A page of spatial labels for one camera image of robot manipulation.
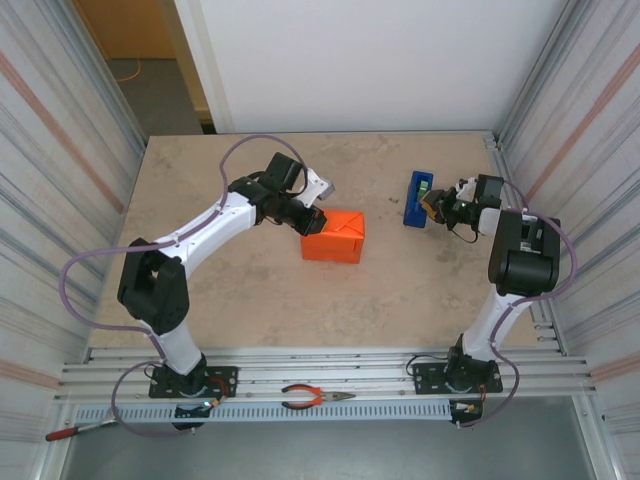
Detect orange wrapping paper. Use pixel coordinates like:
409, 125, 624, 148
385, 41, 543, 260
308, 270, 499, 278
300, 209, 366, 265

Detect blue tape dispenser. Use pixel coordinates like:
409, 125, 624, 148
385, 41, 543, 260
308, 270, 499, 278
403, 170, 435, 230

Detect brown wooden door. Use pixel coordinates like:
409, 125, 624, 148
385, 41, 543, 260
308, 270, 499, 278
74, 0, 177, 60

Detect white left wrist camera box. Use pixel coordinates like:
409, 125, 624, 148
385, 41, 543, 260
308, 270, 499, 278
301, 168, 335, 207

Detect aluminium side rail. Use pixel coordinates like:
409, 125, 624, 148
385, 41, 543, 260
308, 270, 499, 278
483, 130, 569, 356

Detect aluminium mounting rail frame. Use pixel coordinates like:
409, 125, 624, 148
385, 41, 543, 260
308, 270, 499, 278
58, 347, 599, 401

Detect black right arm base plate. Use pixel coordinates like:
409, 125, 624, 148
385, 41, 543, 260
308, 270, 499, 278
412, 362, 503, 396

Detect white door frame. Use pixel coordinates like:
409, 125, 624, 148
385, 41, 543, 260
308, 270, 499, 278
172, 0, 236, 135

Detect orange-handled pliers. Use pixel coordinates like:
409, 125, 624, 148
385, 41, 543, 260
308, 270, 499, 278
280, 383, 357, 410

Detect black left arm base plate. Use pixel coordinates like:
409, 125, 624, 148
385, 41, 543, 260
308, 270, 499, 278
148, 366, 239, 400

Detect orange floor cable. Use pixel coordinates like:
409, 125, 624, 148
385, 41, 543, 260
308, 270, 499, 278
117, 58, 144, 84

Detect grey slotted cable duct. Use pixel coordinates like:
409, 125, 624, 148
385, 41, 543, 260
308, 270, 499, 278
73, 401, 454, 424

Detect red-handled screwdriver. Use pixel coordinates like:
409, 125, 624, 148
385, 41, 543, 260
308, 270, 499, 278
44, 419, 119, 443

